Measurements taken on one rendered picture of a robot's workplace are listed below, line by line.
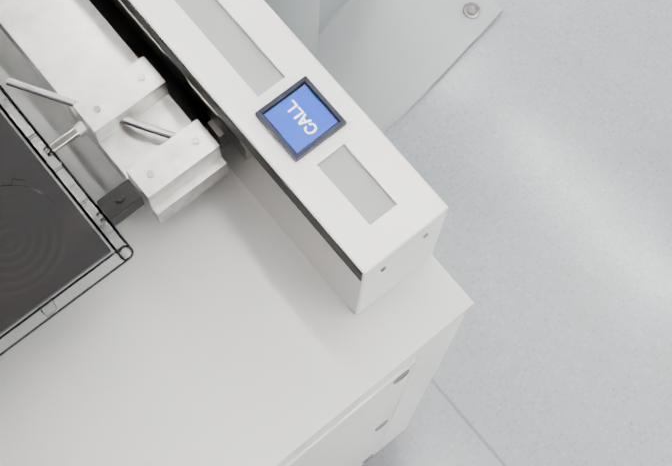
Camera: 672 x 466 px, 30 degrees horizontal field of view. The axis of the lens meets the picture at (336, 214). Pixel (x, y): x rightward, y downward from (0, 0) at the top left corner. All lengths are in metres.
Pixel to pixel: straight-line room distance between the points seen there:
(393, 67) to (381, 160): 1.09
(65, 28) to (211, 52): 0.18
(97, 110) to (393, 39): 1.09
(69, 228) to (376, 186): 0.27
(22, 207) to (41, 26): 0.19
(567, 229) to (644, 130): 0.23
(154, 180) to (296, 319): 0.19
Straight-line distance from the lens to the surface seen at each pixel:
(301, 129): 1.07
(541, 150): 2.14
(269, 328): 1.16
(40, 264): 1.12
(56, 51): 1.21
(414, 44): 2.17
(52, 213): 1.13
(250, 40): 1.11
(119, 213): 1.12
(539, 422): 2.01
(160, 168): 1.12
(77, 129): 1.15
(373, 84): 2.13
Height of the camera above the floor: 1.95
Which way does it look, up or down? 71 degrees down
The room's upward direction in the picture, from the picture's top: 5 degrees clockwise
